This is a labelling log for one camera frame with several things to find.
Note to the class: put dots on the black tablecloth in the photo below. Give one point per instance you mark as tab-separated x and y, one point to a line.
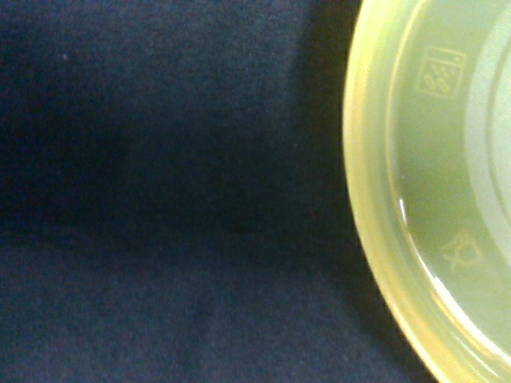
173	197

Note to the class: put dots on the yellow plastic plate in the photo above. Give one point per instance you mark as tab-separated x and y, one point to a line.
427	148

